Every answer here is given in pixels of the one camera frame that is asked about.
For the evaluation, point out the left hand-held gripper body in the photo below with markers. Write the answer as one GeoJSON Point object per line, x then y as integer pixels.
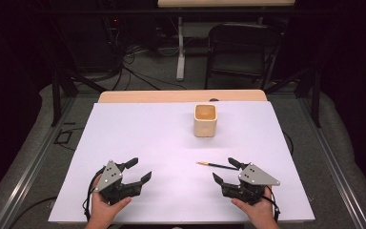
{"type": "Point", "coordinates": [109, 178]}

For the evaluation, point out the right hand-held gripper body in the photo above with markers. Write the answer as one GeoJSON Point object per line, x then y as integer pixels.
{"type": "Point", "coordinates": [255, 176]}

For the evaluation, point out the black pencil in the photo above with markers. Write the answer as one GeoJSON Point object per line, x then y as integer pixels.
{"type": "Point", "coordinates": [217, 165]}

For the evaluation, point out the cream square ceramic cup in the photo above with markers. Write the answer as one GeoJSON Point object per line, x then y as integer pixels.
{"type": "Point", "coordinates": [205, 122]}

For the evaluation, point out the person's left hand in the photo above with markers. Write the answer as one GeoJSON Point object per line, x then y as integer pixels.
{"type": "Point", "coordinates": [106, 211]}

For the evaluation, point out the person's right hand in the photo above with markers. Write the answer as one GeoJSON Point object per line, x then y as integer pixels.
{"type": "Point", "coordinates": [260, 213]}

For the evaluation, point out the white table cover sheet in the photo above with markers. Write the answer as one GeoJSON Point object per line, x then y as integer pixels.
{"type": "Point", "coordinates": [171, 152]}

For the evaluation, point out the wooden table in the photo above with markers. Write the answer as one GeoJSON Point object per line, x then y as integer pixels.
{"type": "Point", "coordinates": [171, 96]}

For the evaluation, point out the black folding chair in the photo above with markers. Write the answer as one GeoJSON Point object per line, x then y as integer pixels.
{"type": "Point", "coordinates": [241, 47]}

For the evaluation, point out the white desk leg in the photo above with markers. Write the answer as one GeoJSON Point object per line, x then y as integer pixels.
{"type": "Point", "coordinates": [180, 54]}

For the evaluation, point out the light wooden desk top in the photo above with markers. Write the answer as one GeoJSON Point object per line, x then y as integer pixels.
{"type": "Point", "coordinates": [225, 3]}

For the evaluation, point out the metal floor rail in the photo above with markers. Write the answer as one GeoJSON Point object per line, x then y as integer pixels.
{"type": "Point", "coordinates": [28, 171]}
{"type": "Point", "coordinates": [336, 168]}

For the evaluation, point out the black metal frame stand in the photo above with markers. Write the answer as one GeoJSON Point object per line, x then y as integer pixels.
{"type": "Point", "coordinates": [314, 92]}
{"type": "Point", "coordinates": [57, 92]}

